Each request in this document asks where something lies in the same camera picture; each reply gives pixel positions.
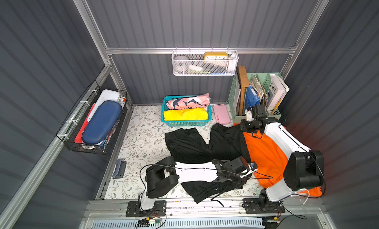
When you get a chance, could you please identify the black shorts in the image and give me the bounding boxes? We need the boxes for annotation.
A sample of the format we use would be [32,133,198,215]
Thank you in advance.
[165,123,251,203]

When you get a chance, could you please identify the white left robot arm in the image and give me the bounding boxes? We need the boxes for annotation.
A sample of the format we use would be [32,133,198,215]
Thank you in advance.
[138,157,258,211]

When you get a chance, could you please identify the orange shorts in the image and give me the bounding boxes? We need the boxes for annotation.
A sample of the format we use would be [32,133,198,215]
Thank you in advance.
[233,122,323,198]

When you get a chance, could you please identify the roll of tape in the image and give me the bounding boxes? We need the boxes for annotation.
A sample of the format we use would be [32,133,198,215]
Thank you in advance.
[173,55,189,73]

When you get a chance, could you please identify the blue binder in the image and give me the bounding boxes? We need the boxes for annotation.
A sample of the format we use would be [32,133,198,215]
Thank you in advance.
[244,86,261,109]

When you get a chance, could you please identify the white yellow book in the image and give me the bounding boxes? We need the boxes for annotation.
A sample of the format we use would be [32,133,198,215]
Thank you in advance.
[266,74,290,115]

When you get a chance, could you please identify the pink plastic case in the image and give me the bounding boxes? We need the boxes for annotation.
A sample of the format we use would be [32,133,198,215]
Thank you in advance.
[213,104,231,125]

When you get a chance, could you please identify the mint green file organizer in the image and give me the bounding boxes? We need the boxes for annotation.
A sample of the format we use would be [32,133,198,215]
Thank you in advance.
[229,73,289,124]

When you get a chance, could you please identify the teal plastic basket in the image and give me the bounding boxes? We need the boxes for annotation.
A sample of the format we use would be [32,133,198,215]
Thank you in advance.
[161,95,212,127]

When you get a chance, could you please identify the pink patterned folded cloth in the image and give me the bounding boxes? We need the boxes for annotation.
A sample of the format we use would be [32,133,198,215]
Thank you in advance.
[164,93,211,110]

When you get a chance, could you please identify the yellow folded cloth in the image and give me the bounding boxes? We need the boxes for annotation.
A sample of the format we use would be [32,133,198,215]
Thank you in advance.
[163,108,209,121]

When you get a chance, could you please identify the yellow clock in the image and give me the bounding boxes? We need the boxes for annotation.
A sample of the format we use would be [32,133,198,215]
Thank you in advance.
[204,52,229,61]

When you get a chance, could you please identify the grey blue stapler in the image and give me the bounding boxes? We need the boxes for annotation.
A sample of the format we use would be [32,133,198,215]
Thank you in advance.
[112,159,126,179]

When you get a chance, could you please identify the navy blue oval case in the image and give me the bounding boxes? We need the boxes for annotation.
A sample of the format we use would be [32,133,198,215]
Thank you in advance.
[82,100,122,145]

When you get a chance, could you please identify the white flat box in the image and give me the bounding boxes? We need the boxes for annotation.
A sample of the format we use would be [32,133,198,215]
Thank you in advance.
[86,90,120,122]

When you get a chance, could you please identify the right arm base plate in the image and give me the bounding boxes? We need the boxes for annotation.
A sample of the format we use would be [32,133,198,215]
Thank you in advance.
[241,198,285,215]

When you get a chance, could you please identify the white wire wall basket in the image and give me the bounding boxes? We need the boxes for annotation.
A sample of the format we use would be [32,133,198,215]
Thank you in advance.
[171,49,239,76]

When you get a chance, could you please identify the aluminium front rail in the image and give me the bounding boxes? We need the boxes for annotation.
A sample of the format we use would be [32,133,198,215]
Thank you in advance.
[79,197,336,229]

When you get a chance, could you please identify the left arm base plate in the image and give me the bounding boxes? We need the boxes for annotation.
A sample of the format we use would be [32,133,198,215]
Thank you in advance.
[125,200,167,218]

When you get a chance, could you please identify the black wire side basket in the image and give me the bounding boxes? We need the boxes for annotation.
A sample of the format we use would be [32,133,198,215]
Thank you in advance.
[56,81,128,155]

